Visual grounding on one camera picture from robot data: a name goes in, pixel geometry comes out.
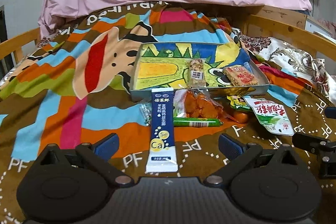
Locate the small orange mandarin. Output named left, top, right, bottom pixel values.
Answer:
left=232, top=110, right=249, bottom=123

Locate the white green pickled vegetable pouch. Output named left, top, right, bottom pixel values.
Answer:
left=243, top=97, right=294, bottom=136

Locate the yellow green snack packet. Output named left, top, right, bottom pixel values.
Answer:
left=227, top=96, right=252, bottom=111

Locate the blue white milk powder sachet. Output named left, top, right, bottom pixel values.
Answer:
left=146, top=88, right=178, bottom=173

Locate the green sausage stick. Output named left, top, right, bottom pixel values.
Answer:
left=173, top=117, right=222, bottom=127

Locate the small clear blue packet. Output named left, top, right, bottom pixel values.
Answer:
left=139, top=100, right=152, bottom=126

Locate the orange snack bag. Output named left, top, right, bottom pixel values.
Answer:
left=173, top=89, right=224, bottom=119

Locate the colourful cartoon monkey blanket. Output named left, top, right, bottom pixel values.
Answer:
left=0, top=0, right=336, bottom=224

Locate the red labelled rice cracker pack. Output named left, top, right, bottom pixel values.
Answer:
left=223, top=65, right=259, bottom=86

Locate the dinosaur picture metal tray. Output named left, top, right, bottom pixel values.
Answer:
left=130, top=42, right=270, bottom=101

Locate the clear wrapped nut bar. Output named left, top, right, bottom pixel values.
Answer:
left=187, top=59, right=206, bottom=88

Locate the wooden bed frame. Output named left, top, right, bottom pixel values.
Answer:
left=0, top=4, right=336, bottom=62

